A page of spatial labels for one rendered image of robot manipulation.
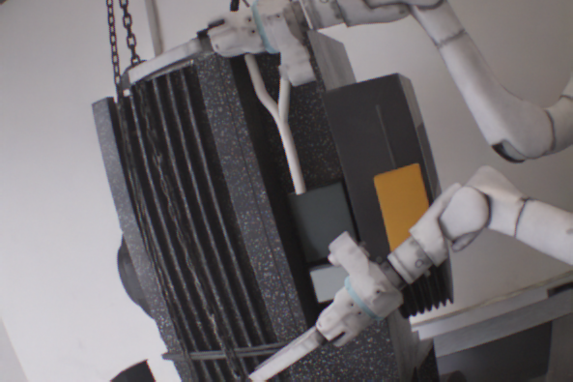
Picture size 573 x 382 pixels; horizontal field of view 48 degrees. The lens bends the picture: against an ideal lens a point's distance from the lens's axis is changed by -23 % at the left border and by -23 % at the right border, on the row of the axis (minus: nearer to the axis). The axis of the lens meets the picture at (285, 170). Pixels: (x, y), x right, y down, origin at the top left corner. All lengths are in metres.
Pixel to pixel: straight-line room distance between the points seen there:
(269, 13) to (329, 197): 0.43
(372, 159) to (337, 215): 0.17
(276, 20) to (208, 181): 0.43
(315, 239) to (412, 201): 0.24
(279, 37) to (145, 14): 1.76
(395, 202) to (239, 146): 0.29
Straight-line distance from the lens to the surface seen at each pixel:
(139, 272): 1.45
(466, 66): 1.08
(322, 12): 1.06
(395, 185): 1.21
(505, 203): 1.01
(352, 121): 1.24
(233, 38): 1.04
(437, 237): 1.07
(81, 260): 3.08
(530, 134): 1.09
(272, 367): 1.10
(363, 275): 1.07
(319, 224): 1.38
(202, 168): 1.39
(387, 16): 1.06
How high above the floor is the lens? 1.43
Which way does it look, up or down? 2 degrees down
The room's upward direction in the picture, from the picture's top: 16 degrees counter-clockwise
